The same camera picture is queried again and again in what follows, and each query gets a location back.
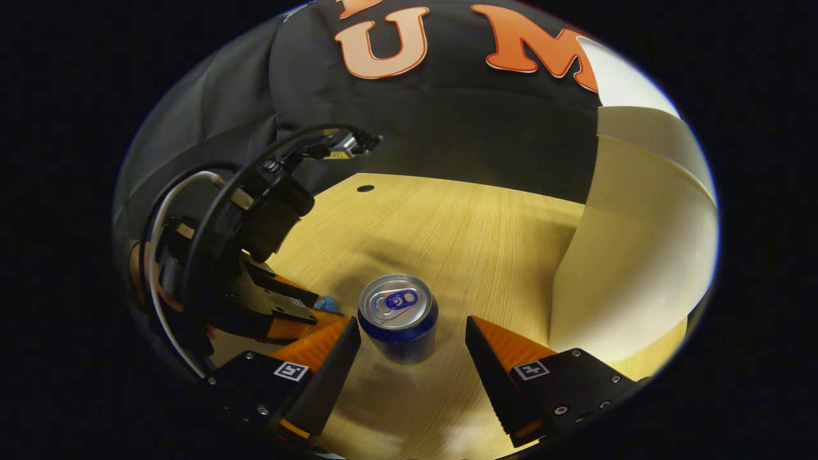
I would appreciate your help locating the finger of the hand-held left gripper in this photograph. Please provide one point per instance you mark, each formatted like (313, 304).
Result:
(287, 316)
(281, 287)

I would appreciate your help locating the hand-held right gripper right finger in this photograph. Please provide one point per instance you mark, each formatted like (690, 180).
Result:
(495, 377)

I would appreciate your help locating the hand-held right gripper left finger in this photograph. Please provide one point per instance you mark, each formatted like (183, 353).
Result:
(326, 377)

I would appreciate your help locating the blue silver pop can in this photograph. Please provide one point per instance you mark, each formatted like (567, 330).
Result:
(397, 319)

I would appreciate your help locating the white desktop garbage bin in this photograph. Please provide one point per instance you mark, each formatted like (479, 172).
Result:
(632, 243)

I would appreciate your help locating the wooden desktop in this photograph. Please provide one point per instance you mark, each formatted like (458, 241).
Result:
(473, 243)

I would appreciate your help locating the black backdrop cloth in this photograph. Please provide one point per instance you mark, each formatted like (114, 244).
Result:
(447, 128)

